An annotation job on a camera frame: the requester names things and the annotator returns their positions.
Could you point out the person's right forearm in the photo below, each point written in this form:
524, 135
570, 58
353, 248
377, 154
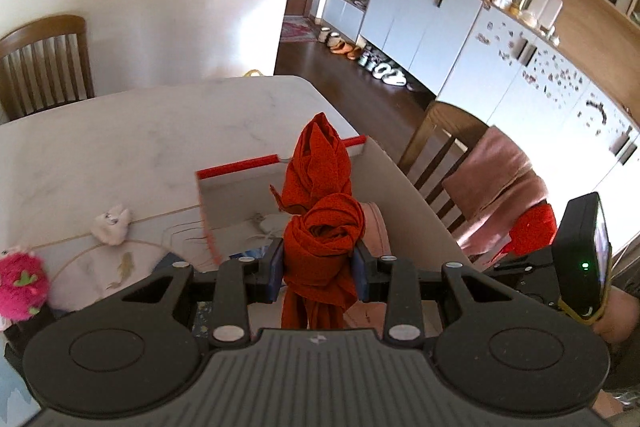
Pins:
620, 317

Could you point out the sticker-covered white cabinet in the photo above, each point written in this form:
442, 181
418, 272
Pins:
550, 107

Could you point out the printed table mat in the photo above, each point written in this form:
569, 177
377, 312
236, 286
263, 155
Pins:
140, 257

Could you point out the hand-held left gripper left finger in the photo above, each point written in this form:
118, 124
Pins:
275, 277

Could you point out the red scarf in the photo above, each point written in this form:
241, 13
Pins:
320, 227

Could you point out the pink plush dragon fruit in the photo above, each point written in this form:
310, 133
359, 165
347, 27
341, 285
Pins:
22, 287

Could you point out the white cardboard box red edge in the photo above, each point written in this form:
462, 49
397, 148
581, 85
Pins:
235, 197

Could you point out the blue packet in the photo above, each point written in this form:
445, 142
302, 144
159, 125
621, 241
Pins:
250, 253

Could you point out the low white cabinet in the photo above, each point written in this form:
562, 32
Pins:
345, 17

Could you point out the wooden slat-back chair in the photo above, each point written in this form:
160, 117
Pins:
45, 27

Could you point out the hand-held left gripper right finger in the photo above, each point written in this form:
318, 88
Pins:
361, 277

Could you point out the red cloth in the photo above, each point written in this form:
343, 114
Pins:
537, 227

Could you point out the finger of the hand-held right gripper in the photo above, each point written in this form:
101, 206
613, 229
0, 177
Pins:
525, 267

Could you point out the pink fringed scarf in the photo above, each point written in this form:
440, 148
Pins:
500, 177

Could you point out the row of shoes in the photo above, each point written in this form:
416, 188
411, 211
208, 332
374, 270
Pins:
370, 62

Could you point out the wooden chair with black seat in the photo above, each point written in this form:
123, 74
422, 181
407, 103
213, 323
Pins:
450, 117

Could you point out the patterned red rug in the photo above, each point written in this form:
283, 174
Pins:
300, 31

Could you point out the yellow object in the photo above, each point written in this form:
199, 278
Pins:
252, 73

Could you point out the white plush bunny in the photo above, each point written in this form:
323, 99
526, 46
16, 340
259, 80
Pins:
112, 227

